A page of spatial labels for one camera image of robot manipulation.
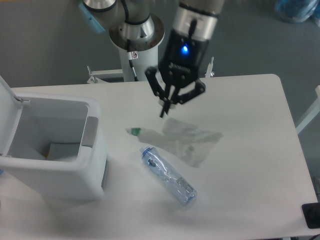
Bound black device at table edge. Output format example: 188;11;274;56
301;202;320;229

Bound clear crushed plastic bottle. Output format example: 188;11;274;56
140;146;197;206

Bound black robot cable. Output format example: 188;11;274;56
126;38;139;82

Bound white trash can with lid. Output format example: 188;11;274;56
0;80;108;201

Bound white plastic packaging bag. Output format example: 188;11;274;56
125;118;223;168

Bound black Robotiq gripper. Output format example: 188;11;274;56
144;30;209;118

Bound white frame post right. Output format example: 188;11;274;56
295;85;320;135

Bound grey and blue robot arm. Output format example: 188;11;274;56
78;0;224;115

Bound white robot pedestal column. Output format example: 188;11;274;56
109;13;165;82

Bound white pedestal base frame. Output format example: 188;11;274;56
86;56;216;84

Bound blue plastic bag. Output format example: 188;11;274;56
274;0;320;24

